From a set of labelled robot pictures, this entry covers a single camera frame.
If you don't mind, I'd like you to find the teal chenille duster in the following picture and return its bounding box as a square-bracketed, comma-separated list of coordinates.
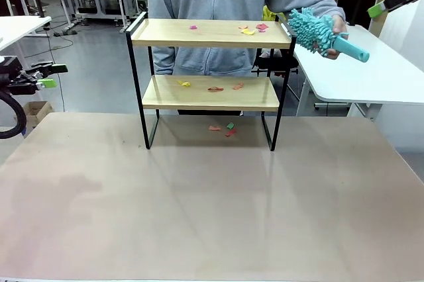
[287, 6, 370, 64]

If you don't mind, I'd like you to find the black office chair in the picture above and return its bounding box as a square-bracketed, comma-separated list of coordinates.
[252, 48, 299, 78]

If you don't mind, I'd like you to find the person left forearm grey sleeve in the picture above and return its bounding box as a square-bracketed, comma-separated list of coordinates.
[268, 0, 346, 24]

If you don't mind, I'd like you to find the cardboard box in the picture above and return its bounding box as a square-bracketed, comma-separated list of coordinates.
[20, 100, 54, 129]

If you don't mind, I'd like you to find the large white rounded table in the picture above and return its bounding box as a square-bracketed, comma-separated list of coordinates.
[281, 23, 424, 121]

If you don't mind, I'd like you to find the person left hand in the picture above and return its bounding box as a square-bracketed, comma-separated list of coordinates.
[321, 15, 349, 60]

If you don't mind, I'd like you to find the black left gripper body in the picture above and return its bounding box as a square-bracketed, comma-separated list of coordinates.
[0, 56, 43, 96]

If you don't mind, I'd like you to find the thin black floor cable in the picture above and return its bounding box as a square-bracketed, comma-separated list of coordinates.
[45, 26, 76, 113]

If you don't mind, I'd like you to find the two-tier wooden black-frame shelf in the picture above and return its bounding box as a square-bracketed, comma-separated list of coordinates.
[125, 11, 297, 152]

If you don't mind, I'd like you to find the yellow-green chair back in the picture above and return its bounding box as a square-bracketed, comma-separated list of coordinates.
[262, 5, 277, 21]

